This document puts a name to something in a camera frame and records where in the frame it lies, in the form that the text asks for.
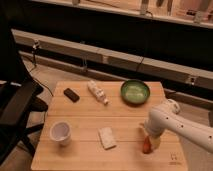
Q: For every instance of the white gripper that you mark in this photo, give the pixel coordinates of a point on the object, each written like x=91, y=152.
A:
x=155, y=132

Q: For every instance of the red pepper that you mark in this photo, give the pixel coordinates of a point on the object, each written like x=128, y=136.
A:
x=146, y=146

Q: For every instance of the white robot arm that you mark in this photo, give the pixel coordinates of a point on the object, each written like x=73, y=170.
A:
x=165, y=117

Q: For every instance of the white sponge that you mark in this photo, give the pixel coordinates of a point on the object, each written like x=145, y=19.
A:
x=107, y=138

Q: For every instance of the green bowl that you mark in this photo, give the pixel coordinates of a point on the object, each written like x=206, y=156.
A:
x=134, y=92

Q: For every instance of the white plastic bottle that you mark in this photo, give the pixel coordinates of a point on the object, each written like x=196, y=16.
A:
x=97, y=92

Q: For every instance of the white paper cup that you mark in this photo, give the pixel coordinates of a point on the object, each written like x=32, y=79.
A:
x=60, y=132

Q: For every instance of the black rectangular block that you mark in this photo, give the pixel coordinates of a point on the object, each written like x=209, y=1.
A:
x=71, y=95

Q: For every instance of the black office chair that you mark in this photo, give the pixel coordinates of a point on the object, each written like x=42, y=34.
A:
x=18, y=96

